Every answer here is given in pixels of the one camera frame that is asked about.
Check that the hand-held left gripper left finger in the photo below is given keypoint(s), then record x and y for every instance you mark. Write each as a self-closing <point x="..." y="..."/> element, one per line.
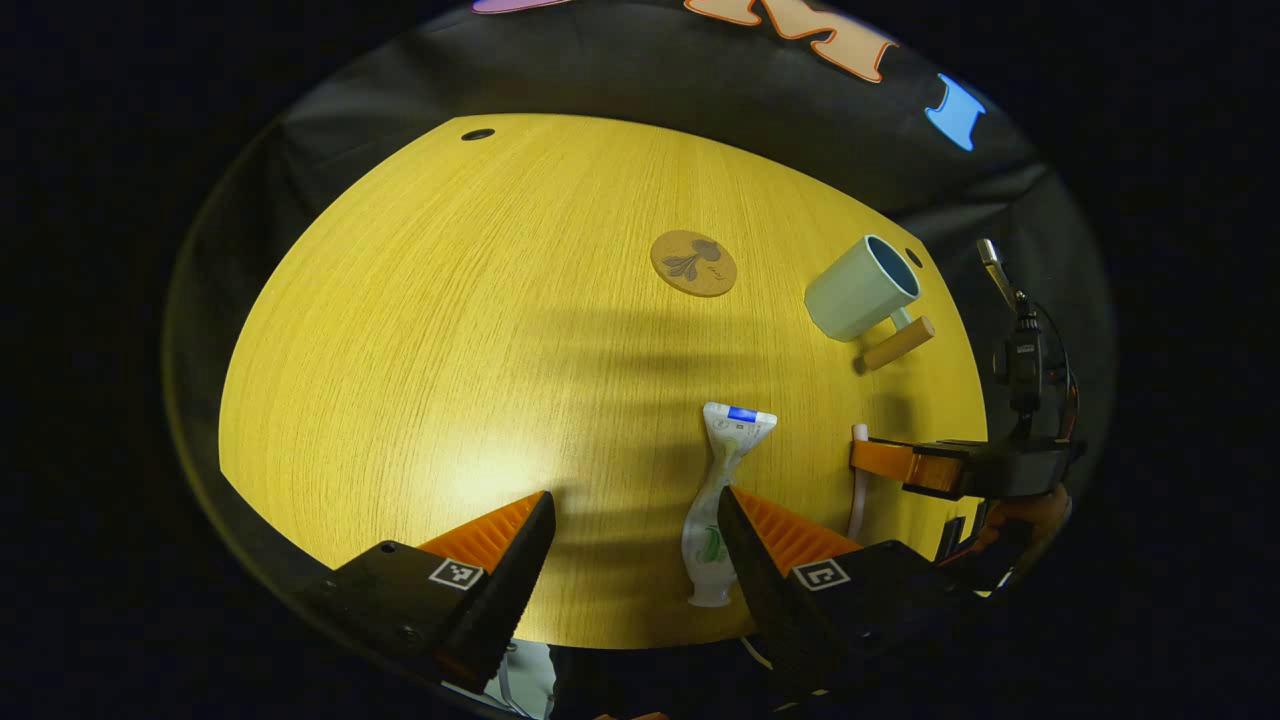
<point x="520" y="570"/>

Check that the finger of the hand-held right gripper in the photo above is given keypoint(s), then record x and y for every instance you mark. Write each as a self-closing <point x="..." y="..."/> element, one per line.
<point x="885" y="460"/>

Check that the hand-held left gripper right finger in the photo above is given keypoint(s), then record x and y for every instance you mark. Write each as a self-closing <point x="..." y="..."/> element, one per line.
<point x="755" y="590"/>

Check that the white toothbrush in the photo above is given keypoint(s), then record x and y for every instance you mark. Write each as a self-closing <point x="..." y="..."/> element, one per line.
<point x="857" y="510"/>

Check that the white toothpaste tube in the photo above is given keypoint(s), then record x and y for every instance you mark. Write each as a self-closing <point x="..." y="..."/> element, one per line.
<point x="715" y="500"/>

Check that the round cork coaster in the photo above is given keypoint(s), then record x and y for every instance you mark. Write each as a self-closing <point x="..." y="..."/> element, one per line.
<point x="693" y="263"/>

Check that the yellow wooden desktop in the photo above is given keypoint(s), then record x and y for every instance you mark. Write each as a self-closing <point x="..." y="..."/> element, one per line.
<point x="480" y="330"/>

